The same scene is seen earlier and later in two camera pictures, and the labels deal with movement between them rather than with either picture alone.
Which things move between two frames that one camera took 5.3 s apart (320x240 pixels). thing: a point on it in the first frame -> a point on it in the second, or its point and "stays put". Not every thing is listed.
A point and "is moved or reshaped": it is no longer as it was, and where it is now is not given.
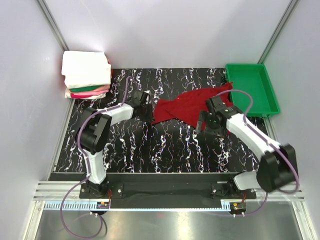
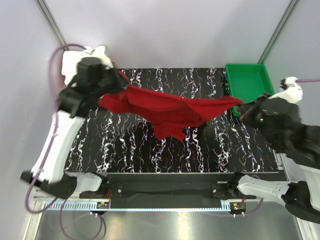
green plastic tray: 254,79 stays put
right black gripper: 204,116 -> 247,110
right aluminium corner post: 291,8 stays put
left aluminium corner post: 53,24 stays put
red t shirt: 185,108 is moved or reshaped
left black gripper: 150,117 -> 120,81
